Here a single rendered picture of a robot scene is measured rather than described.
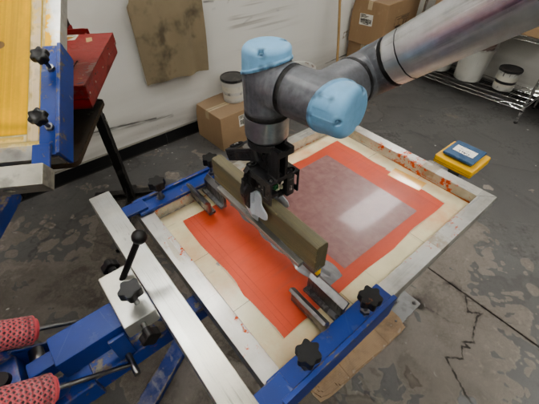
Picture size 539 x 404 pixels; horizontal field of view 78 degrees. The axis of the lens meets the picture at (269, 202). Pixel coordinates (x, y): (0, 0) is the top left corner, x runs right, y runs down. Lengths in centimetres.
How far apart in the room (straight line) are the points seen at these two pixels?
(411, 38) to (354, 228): 53
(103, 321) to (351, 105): 55
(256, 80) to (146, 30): 212
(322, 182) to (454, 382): 119
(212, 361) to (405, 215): 63
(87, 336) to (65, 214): 197
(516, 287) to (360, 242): 155
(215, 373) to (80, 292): 160
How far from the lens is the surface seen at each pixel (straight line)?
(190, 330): 64
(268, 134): 54
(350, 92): 44
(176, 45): 271
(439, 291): 209
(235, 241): 85
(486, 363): 199
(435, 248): 88
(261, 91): 50
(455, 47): 49
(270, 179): 59
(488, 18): 47
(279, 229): 67
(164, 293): 69
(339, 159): 112
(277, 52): 49
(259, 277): 78
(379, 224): 93
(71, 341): 70
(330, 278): 79
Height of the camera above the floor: 161
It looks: 44 degrees down
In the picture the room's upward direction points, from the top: straight up
